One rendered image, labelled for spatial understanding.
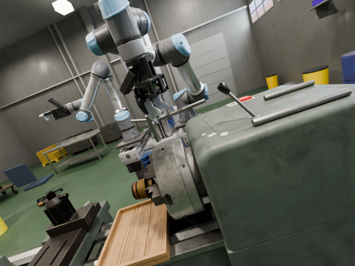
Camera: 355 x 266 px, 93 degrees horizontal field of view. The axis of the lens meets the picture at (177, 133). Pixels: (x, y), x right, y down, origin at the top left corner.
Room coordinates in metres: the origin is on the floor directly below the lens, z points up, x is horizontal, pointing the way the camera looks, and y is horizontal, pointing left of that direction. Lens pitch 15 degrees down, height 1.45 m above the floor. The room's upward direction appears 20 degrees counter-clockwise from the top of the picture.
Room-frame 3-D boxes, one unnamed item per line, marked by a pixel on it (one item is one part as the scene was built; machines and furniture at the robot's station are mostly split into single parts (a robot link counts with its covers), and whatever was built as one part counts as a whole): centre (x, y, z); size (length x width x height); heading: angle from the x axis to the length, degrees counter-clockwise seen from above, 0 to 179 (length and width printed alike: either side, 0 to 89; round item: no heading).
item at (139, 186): (0.67, 0.22, 1.08); 0.09 x 0.09 x 0.09; 87
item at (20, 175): (3.76, 3.37, 0.50); 0.59 x 0.56 x 1.01; 168
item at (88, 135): (5.82, 3.47, 0.47); 1.82 x 0.69 x 0.94; 81
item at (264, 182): (0.67, -0.33, 1.06); 0.59 x 0.48 x 0.39; 87
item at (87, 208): (0.78, 0.66, 1.00); 0.20 x 0.10 x 0.05; 87
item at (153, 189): (0.58, 0.15, 1.09); 0.12 x 0.11 x 0.05; 177
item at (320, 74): (3.70, -3.34, 0.36); 0.47 x 0.46 x 0.73; 171
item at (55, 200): (0.78, 0.68, 1.13); 0.08 x 0.08 x 0.03
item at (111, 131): (8.00, 2.85, 0.38); 1.09 x 0.90 x 0.75; 171
